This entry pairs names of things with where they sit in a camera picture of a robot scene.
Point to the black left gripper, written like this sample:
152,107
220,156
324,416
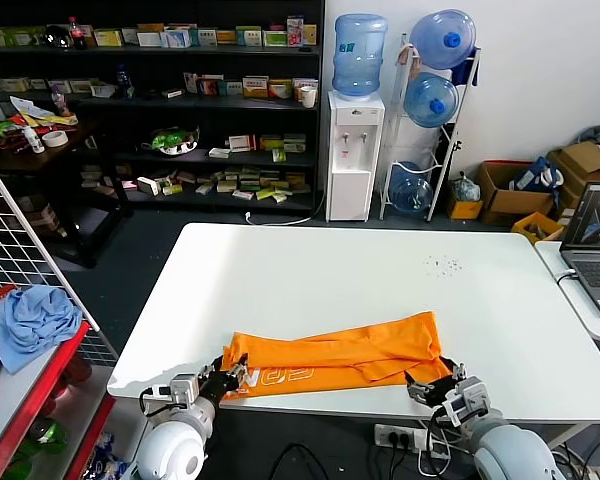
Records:
217,387

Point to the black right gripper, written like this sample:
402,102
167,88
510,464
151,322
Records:
440,390

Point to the orange t-shirt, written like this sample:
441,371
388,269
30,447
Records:
330,360

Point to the white power strip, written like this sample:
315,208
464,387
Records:
382,435

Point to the scattered dark crumbs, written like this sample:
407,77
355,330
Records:
449,266

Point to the large white table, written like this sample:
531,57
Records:
330,275

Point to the blue white package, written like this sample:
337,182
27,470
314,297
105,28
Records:
105,455

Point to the small white side table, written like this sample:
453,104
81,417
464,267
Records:
580,315

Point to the red metal cart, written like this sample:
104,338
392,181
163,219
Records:
60,367

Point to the small brown cardboard box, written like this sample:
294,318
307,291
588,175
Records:
465,210

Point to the yellow plastic bin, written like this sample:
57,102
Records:
522,223

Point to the grey laptop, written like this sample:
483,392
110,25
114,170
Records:
595,275

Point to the green drink can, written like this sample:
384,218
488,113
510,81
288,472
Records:
50,435

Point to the blue water jug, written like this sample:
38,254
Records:
437,35
357,60
410,192
425,100

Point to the clear plastic bag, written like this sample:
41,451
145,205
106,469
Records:
467,190

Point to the white jug rack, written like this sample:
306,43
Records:
438,185

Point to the open cardboard box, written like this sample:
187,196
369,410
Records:
520,202

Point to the light blue cloth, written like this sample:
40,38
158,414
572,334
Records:
35,320

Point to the pink flat box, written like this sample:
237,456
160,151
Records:
129,184

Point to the white water dispenser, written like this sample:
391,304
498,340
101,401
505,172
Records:
350,190

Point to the flat white box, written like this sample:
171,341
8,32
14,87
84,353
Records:
219,153
171,93

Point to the blue tote bag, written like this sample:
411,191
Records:
530,177

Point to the red white medicine box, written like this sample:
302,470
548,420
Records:
242,143
211,85

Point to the green bag in bowl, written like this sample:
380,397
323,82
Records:
167,137

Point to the dark wooden desk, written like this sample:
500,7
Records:
70,150

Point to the closed cardboard box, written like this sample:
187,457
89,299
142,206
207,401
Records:
587,155

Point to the white paper cup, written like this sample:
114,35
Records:
307,97

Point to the yellow white medicine box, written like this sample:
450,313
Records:
108,38
82,85
14,84
280,89
255,87

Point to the beige tape roll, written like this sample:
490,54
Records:
44,141

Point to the small white bottle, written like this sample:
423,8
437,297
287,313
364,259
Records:
35,142

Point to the blue drink bottle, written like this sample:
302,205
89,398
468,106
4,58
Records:
124,85

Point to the dark blue hanging cloth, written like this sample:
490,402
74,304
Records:
465,72

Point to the pink drink bottle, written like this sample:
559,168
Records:
59,100

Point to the yellow paper packets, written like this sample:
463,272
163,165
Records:
35,112

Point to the black shelving unit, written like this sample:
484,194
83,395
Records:
180,50

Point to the green plastic packet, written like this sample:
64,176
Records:
7,128

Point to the blue white medicine box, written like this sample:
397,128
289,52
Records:
179,37

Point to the orange yellow box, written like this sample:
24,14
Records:
310,35

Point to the pink patterned box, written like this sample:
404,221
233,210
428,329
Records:
295,31

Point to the yellow green medicine box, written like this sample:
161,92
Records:
151,28

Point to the cola bottle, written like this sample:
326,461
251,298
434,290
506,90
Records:
76,35

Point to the black glossy helmet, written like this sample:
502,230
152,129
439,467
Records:
56,36

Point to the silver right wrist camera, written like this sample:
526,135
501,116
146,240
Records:
472,395

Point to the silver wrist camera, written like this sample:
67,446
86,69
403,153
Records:
472,395
182,390

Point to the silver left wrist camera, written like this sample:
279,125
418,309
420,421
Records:
182,390

